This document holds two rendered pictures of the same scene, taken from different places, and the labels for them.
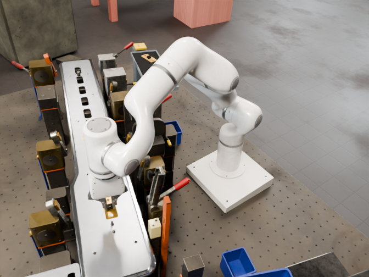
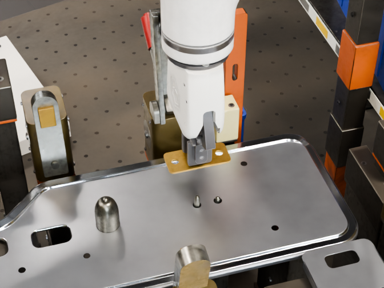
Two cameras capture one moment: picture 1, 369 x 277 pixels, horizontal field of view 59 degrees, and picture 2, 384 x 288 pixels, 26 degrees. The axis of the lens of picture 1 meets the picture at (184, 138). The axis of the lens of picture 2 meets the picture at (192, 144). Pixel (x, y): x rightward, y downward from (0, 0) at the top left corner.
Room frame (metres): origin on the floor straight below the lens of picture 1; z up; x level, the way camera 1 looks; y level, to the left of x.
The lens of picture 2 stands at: (0.53, 1.00, 1.84)
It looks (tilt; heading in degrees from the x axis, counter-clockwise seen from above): 43 degrees down; 277
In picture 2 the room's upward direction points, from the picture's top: straight up
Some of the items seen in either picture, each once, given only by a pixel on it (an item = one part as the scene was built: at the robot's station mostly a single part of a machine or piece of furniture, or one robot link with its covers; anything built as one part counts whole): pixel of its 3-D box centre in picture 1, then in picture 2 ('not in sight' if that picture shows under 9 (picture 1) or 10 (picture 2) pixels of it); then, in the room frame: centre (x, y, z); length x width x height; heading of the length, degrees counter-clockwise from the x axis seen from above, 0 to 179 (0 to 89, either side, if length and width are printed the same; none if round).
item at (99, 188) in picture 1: (106, 179); (197, 79); (0.62, 0.22, 1.22); 0.10 x 0.07 x 0.11; 113
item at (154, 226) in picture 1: (154, 252); (222, 190); (0.60, 0.07, 0.88); 0.04 x 0.04 x 0.37; 23
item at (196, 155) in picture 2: (101, 201); (202, 150); (0.61, 0.24, 1.13); 0.03 x 0.03 x 0.07; 23
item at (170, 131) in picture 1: (169, 161); not in sight; (1.05, 0.06, 0.89); 0.09 x 0.08 x 0.38; 113
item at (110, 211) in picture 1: (110, 206); (197, 155); (0.62, 0.21, 1.10); 0.08 x 0.04 x 0.01; 23
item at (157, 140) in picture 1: (154, 177); (12, 179); (0.93, 0.11, 0.91); 0.07 x 0.05 x 0.42; 113
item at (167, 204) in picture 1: (164, 245); (230, 144); (0.59, 0.03, 0.95); 0.03 x 0.01 x 0.50; 23
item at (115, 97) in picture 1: (125, 127); not in sight; (1.27, 0.30, 0.89); 0.12 x 0.08 x 0.38; 113
